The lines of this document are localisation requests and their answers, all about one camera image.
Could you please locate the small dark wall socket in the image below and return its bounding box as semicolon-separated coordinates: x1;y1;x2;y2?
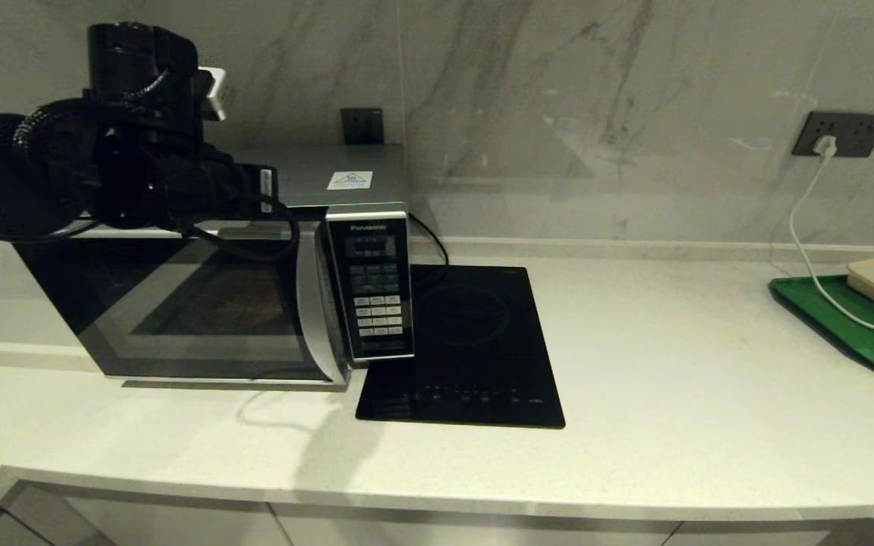
341;108;385;145

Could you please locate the white power cable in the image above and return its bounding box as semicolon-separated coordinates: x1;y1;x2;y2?
788;152;874;342

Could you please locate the black induction cooktop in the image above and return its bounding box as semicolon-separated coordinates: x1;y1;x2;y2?
356;265;565;429

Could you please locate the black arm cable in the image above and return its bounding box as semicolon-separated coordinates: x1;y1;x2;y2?
0;68;301;264

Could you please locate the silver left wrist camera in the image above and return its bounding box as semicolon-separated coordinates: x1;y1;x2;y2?
198;67;227;122

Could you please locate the wide dark wall socket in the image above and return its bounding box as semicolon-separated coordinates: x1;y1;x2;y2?
792;111;874;158

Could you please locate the grey glossy cabinet front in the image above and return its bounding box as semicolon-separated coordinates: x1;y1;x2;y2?
663;517;874;546
272;500;681;546
0;482;294;546

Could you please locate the microwave door with dark window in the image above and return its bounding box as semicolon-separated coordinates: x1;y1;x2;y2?
12;220;352;391

